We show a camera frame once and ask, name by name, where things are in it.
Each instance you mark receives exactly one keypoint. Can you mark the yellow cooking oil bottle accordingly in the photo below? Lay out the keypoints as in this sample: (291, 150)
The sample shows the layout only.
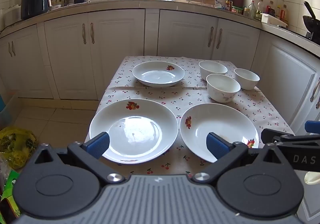
(284, 15)

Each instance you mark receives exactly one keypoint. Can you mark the white kitchen cabinets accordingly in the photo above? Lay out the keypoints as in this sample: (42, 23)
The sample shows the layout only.
(120, 51)

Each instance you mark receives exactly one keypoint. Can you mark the cherry print tablecloth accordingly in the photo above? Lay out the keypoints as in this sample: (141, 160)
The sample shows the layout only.
(160, 96)

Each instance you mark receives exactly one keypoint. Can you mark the white ceramic bowl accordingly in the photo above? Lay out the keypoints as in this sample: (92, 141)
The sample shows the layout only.
(212, 68)
(247, 80)

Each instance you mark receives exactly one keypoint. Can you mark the black wok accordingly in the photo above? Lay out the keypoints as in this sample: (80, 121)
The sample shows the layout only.
(311, 23)

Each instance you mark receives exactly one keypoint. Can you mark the yellow plastic bag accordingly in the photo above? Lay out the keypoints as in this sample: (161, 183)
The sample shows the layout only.
(17, 146)

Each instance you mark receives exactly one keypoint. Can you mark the small white fruit-print plate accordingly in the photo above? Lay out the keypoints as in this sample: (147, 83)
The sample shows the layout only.
(157, 75)

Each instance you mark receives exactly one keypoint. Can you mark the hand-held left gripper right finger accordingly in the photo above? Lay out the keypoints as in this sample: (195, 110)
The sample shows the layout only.
(216, 146)

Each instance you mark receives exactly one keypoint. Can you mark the dark sauce bottle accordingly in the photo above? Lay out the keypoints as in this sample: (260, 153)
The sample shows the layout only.
(229, 2)

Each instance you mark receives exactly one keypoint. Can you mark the black air fryer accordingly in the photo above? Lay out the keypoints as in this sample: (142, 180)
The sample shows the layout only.
(33, 1)

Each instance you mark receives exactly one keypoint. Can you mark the white plastic tray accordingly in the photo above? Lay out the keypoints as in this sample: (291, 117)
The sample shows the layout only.
(273, 20)

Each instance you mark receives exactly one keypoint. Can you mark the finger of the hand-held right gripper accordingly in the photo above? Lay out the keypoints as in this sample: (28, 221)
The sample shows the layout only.
(312, 127)
(270, 135)

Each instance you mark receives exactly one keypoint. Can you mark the large white fruit-print plate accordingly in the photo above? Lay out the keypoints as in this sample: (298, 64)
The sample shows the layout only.
(135, 136)

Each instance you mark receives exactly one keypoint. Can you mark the green cardboard box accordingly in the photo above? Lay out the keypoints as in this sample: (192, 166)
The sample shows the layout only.
(12, 184)

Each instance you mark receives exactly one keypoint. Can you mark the clear glass bottle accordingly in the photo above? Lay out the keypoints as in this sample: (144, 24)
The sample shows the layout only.
(252, 10)

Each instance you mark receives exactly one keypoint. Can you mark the white deep plate two prints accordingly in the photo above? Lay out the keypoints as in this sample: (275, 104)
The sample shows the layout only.
(220, 121)

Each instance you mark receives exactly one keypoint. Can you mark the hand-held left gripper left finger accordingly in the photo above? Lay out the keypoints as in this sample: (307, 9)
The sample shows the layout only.
(98, 142)

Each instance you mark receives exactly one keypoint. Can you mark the teal thermos jug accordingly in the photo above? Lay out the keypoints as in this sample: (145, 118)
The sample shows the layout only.
(3, 111)

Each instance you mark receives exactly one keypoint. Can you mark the white bowl faint floral print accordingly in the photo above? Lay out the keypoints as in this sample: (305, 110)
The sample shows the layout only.
(222, 88)

